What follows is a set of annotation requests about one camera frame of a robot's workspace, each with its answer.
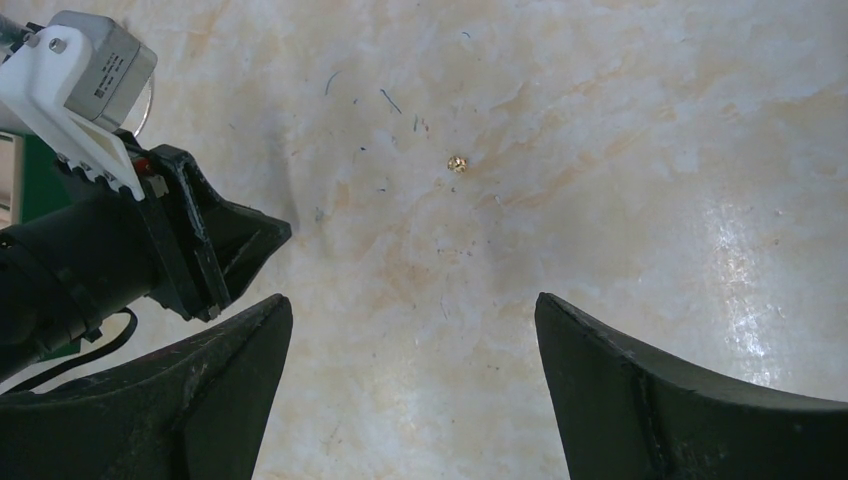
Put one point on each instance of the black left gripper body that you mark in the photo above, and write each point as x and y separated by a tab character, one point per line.
65	272

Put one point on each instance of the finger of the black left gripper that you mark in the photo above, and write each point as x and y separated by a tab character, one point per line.
242	238

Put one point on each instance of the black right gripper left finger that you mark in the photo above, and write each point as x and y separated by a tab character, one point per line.
196	409

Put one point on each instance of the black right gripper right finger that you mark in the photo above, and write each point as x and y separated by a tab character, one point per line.
628	410

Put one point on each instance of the silver bangle with pearls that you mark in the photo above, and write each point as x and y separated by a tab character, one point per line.
139	113

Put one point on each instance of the gold earring stud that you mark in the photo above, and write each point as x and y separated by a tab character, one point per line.
457	164

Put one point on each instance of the green jewelry box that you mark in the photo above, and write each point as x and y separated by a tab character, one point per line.
30	184

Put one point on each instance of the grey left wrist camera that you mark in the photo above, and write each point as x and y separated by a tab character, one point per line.
73	83

